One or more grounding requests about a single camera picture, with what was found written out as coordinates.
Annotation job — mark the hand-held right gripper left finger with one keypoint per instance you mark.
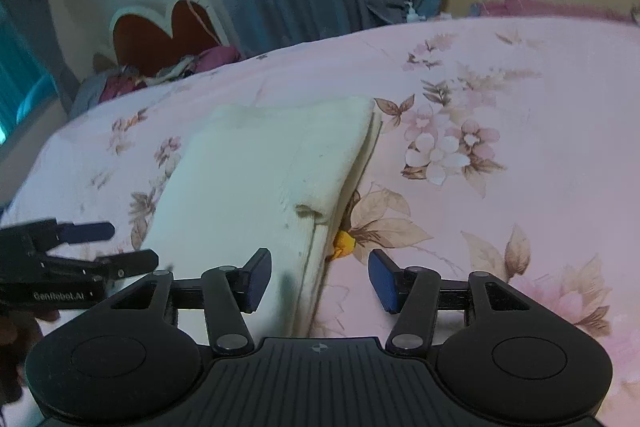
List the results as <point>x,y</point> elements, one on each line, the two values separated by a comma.
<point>257,281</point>

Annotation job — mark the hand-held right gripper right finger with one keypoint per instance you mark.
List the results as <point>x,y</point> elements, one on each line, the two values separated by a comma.
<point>382,281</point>

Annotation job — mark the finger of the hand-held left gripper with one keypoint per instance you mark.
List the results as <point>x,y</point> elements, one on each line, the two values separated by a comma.
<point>90,232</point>
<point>130,262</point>

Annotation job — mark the cream knit garment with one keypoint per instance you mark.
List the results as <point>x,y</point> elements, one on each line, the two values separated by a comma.
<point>250,177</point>

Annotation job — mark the pile of mixed clothes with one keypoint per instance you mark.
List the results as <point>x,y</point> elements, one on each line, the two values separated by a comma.
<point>150,74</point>

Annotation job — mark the person's left hand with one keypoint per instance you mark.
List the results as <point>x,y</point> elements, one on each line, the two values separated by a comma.
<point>20,337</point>

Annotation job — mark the small orange cloth piece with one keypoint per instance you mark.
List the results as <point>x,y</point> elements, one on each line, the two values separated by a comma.
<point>343,248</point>

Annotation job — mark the teal curtain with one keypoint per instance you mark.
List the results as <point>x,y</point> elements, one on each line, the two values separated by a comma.
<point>22,77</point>

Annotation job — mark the red heart-shaped cushion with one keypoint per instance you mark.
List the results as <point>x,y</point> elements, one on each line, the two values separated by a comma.
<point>145,37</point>

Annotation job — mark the pink floral bed sheet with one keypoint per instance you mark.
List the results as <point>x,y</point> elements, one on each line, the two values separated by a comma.
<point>500,82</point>

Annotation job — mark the white pump bottle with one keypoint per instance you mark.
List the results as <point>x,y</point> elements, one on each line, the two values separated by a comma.
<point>412,13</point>

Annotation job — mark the pink pillow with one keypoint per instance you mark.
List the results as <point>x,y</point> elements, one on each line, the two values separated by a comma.
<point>540,8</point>

